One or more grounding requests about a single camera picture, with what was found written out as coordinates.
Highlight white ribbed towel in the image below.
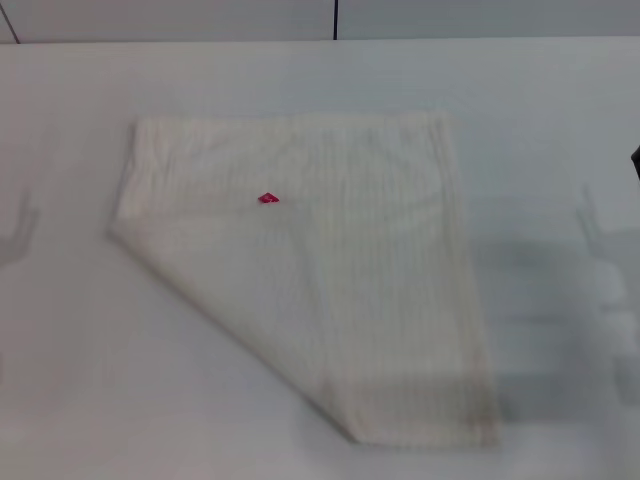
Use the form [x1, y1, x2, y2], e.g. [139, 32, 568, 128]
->
[107, 112, 503, 449]

